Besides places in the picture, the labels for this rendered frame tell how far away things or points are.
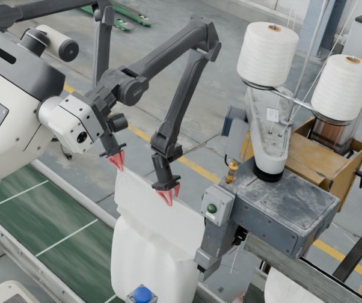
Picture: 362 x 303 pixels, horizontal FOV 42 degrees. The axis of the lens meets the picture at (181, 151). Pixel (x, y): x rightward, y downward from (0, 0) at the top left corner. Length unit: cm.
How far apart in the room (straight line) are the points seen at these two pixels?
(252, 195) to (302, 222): 15
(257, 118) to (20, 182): 163
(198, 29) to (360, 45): 50
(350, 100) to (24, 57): 92
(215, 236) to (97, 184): 203
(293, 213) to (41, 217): 157
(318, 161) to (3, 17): 114
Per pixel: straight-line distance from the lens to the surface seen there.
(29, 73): 137
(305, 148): 164
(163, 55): 142
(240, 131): 174
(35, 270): 240
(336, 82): 139
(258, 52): 147
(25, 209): 263
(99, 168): 354
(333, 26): 667
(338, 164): 162
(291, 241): 131
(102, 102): 129
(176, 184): 174
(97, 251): 241
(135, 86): 133
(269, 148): 141
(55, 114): 127
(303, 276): 157
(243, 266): 302
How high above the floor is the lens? 214
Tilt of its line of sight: 34 degrees down
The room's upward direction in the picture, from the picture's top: 11 degrees clockwise
